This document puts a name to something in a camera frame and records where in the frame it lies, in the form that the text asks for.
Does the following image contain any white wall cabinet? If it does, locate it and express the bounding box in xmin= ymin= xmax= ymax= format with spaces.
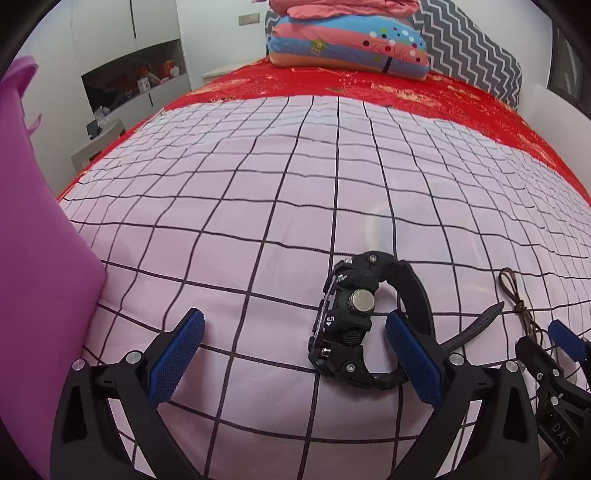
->
xmin=69 ymin=0 xmax=192 ymax=121

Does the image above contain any white nightstand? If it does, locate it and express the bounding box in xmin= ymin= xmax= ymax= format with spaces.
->
xmin=203 ymin=61 xmax=250 ymax=85

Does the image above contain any colourful striped pillow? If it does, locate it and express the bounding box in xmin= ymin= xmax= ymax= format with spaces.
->
xmin=267 ymin=13 xmax=430 ymax=83

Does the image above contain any pink checked blanket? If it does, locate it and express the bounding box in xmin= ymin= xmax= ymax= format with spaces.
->
xmin=55 ymin=95 xmax=591 ymax=480

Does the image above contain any purple plastic basin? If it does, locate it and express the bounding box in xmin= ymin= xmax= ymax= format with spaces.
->
xmin=0 ymin=55 xmax=108 ymax=480

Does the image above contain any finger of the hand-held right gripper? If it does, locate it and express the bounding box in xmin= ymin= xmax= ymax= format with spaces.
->
xmin=548 ymin=319 xmax=591 ymax=391
xmin=516 ymin=336 xmax=570 ymax=391

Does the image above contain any grey chevron pillow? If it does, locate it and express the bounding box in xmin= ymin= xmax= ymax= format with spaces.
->
xmin=413 ymin=0 xmax=523 ymax=112

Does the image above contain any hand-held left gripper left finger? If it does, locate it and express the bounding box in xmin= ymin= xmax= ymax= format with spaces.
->
xmin=50 ymin=308 xmax=207 ymax=480

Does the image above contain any brown cord star necklace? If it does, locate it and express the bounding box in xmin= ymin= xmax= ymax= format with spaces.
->
xmin=498 ymin=270 xmax=561 ymax=365

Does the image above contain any red patterned bedsheet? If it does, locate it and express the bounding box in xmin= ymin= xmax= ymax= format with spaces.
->
xmin=55 ymin=53 xmax=591 ymax=206

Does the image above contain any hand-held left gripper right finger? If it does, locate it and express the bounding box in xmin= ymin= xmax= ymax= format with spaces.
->
xmin=384 ymin=309 xmax=541 ymax=480

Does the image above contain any dark window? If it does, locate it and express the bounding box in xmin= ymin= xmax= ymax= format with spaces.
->
xmin=547 ymin=23 xmax=591 ymax=112

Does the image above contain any black digital wristwatch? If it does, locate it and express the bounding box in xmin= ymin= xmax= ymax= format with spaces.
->
xmin=308 ymin=250 xmax=505 ymax=391

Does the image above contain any white side table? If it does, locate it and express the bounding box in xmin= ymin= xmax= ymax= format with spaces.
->
xmin=71 ymin=117 xmax=127 ymax=172

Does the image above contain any pink folded blanket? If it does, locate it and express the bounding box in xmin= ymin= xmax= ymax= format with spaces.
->
xmin=270 ymin=0 xmax=421 ymax=21

